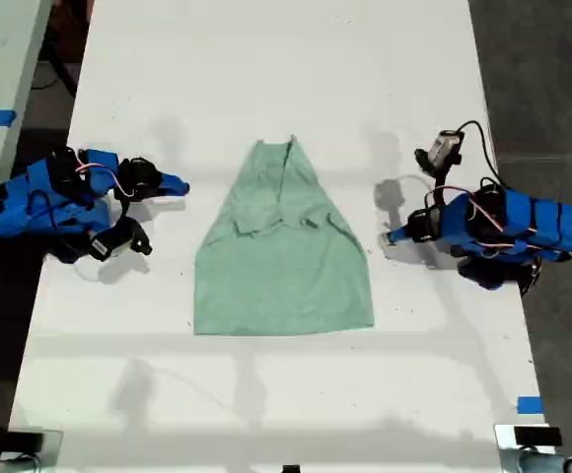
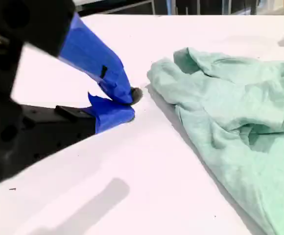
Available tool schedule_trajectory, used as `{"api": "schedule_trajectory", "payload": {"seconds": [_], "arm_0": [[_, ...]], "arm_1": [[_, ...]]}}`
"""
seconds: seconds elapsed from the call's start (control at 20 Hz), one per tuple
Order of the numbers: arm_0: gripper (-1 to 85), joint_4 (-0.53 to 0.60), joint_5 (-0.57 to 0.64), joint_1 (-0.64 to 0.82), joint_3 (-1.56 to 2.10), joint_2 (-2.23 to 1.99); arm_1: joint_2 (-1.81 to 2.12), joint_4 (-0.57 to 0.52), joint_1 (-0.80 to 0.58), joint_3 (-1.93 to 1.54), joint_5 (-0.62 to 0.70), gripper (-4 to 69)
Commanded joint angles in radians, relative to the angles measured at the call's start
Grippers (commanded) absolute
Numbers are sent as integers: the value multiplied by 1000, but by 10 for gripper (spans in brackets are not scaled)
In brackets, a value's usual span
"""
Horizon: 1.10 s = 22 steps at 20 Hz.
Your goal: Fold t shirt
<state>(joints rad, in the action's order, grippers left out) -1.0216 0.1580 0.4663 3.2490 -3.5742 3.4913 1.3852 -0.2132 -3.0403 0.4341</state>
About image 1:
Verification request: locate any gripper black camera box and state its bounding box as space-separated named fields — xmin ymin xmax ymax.
xmin=413 ymin=129 xmax=465 ymax=174
xmin=87 ymin=216 xmax=155 ymax=263

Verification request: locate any arm red white wire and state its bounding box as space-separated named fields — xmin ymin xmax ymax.
xmin=424 ymin=185 xmax=517 ymax=259
xmin=75 ymin=149 xmax=135 ymax=197

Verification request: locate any silver metal plate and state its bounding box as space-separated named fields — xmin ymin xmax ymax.
xmin=0 ymin=429 xmax=65 ymax=467
xmin=493 ymin=422 xmax=551 ymax=458

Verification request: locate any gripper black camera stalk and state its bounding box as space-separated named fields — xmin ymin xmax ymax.
xmin=430 ymin=166 xmax=454 ymax=209

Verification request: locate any pale green T-shirt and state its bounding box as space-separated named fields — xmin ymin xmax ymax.
xmin=192 ymin=133 xmax=377 ymax=338

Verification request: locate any small black box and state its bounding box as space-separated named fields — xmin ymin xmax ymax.
xmin=6 ymin=432 xmax=46 ymax=454
xmin=513 ymin=426 xmax=563 ymax=447

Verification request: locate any camera black cable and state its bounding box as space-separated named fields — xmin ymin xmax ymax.
xmin=456 ymin=120 xmax=505 ymax=189

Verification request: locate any short blue tape strip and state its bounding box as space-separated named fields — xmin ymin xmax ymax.
xmin=517 ymin=395 xmax=545 ymax=416

